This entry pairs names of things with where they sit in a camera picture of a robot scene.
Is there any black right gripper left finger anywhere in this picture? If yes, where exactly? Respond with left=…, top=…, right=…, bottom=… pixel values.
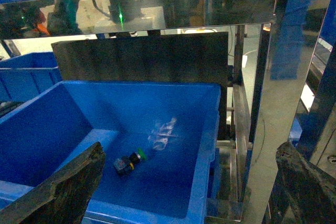
left=1, top=142, right=106, bottom=223

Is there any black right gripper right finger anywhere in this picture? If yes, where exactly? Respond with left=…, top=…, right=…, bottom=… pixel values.
left=270, top=142, right=335, bottom=223

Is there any green push button switch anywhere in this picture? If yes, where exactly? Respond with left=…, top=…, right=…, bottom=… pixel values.
left=113, top=148, right=147, bottom=176

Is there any blue bin far left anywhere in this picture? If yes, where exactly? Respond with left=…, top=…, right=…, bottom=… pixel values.
left=1, top=52, right=62, bottom=102

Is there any blue target container bin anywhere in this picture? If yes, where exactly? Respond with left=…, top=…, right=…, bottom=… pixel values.
left=1, top=81, right=221, bottom=223

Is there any dark grey backing board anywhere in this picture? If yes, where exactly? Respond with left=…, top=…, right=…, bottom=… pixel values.
left=52, top=32, right=229, bottom=86

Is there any steel shelf upright post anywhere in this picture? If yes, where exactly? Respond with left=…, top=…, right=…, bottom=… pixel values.
left=242, top=0, right=330, bottom=223

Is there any upper steel shelf rail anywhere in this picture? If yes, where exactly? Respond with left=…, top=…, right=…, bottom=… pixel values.
left=1, top=0, right=277, bottom=40

